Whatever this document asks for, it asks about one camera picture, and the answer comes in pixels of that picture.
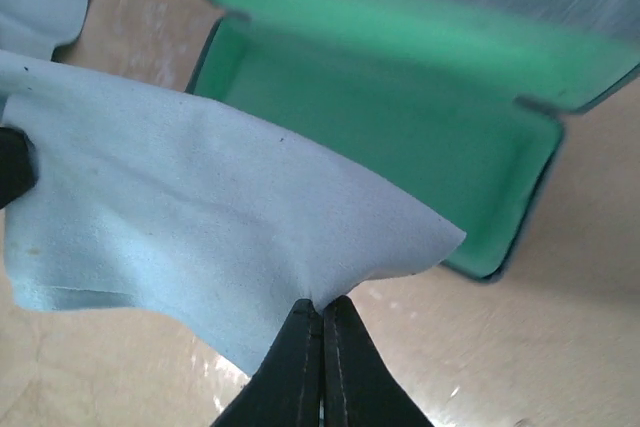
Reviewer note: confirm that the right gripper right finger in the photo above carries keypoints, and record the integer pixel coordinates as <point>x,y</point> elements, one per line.
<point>359,389</point>

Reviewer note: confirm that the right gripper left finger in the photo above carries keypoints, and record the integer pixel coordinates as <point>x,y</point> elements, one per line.
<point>286,390</point>

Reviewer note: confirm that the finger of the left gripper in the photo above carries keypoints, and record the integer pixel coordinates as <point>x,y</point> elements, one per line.
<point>17,173</point>

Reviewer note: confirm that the blue-grey glasses case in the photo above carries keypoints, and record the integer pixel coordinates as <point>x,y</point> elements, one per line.
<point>461,103</point>

